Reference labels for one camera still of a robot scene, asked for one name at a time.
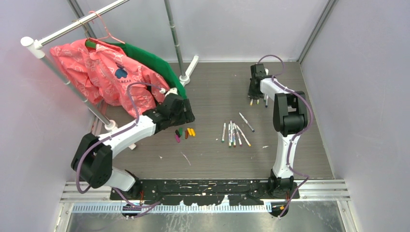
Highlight pink wire hanger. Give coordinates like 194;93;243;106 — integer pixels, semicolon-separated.
89;11;125;44

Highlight blue-end marker pen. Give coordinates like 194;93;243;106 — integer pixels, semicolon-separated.
239;112;255;132

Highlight white metal clothes rack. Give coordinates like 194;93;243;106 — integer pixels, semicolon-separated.
20;0;199;151

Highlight aluminium slotted rail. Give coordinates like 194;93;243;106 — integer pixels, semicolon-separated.
72;202;272;214

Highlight yellow pen cap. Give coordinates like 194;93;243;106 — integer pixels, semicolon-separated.
190;128;196;137

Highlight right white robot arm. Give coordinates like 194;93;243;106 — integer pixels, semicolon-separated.
248;63;308;199

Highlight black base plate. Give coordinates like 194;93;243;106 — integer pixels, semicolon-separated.
110;179;300;206

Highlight green cloth garment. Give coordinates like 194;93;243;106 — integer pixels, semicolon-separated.
85;39;188;99

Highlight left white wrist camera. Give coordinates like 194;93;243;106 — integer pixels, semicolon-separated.
160;87;178;96

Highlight pink patterned shirt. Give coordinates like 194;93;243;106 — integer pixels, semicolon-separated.
50;39;170;117

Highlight yellow marker pen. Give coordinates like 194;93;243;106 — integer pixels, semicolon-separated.
236;124;251;147

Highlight green-end marker pen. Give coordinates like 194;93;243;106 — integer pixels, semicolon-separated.
221;122;226;143

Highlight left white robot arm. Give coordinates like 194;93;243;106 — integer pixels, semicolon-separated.
71;93;195;200

